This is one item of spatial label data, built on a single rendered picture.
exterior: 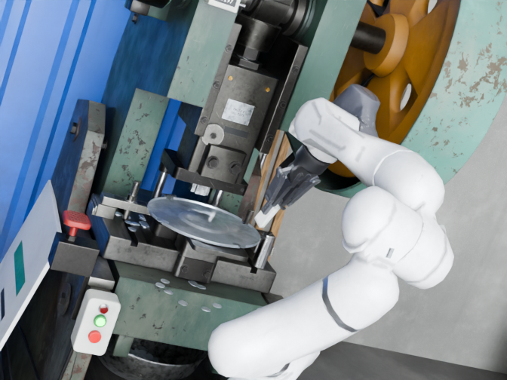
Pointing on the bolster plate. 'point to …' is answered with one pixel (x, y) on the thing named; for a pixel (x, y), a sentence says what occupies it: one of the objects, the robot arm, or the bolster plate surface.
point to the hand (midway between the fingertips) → (266, 212)
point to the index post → (263, 250)
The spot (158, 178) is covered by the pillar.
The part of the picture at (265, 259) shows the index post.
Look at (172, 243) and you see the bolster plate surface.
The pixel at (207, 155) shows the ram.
